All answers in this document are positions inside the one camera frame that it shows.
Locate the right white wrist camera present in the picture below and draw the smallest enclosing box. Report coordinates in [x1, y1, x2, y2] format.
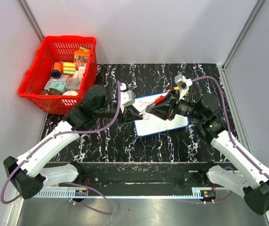
[174, 74, 193, 99]

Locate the teal box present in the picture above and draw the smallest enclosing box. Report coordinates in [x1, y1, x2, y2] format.
[44, 81, 66, 93]

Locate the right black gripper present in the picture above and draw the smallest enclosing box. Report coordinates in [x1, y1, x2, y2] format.
[146, 88, 205, 121]

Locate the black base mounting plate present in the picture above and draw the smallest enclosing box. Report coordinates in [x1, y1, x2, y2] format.
[73, 170, 217, 196]

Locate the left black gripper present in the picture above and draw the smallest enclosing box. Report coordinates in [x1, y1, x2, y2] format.
[95, 103, 144, 127]

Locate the blue orange can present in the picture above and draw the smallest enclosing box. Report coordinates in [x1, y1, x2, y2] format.
[51, 62, 62, 79]

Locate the white blue-framed whiteboard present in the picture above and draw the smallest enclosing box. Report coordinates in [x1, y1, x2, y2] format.
[133, 92, 189, 137]

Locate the white round container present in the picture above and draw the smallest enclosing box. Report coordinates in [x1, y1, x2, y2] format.
[62, 90, 78, 96]

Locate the red plastic shopping basket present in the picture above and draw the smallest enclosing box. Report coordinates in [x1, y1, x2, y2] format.
[17, 35, 97, 114]

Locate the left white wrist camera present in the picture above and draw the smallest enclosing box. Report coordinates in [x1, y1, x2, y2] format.
[120, 83, 135, 112]

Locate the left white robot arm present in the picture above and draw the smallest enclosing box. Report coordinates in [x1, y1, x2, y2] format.
[0, 83, 142, 204]

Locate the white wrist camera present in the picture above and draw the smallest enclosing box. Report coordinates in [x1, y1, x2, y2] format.
[120, 83, 135, 112]
[174, 74, 193, 99]

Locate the orange snack box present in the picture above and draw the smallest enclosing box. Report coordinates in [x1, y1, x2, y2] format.
[74, 51, 90, 63]

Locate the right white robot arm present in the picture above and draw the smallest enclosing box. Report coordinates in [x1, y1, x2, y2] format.
[146, 90, 269, 215]

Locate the brown pink box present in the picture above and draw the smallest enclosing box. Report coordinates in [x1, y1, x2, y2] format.
[65, 78, 82, 91]

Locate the yellow striped box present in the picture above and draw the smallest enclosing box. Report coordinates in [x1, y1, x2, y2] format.
[61, 62, 76, 75]

